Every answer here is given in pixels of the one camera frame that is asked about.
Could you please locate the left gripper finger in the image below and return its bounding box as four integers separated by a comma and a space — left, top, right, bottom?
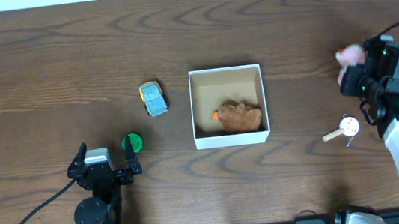
70, 142, 87, 171
122, 136, 138, 168

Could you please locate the pink duck toy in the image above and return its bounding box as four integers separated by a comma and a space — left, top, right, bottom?
335, 43, 367, 85

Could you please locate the small wooden rattle drum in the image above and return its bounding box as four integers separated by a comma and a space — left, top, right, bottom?
321, 114, 360, 147

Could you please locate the brown plush toy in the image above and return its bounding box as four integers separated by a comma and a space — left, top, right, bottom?
212, 103, 262, 133

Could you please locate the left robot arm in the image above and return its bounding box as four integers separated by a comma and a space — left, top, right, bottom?
67, 136, 142, 224

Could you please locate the yellow grey toy car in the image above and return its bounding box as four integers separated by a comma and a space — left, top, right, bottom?
138, 81, 169, 117

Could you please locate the white cardboard box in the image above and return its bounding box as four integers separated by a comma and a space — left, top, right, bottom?
188, 64, 271, 150

